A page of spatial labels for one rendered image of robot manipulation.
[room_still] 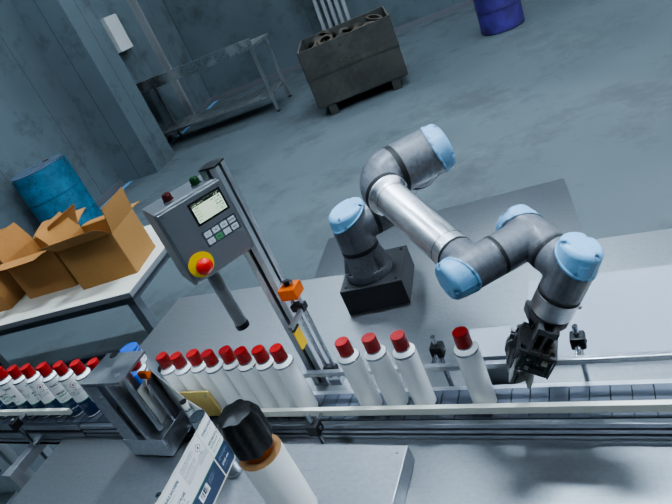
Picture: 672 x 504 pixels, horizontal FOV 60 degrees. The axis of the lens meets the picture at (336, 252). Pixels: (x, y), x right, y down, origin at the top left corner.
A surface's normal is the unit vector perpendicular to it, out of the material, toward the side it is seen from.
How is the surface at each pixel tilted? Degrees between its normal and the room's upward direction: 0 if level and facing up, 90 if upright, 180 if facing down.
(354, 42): 90
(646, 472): 0
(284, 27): 90
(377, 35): 90
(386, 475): 0
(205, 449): 90
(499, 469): 0
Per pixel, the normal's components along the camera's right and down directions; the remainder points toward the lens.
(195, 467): 0.90, -0.18
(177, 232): 0.54, 0.21
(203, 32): -0.18, 0.54
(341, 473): -0.37, -0.81
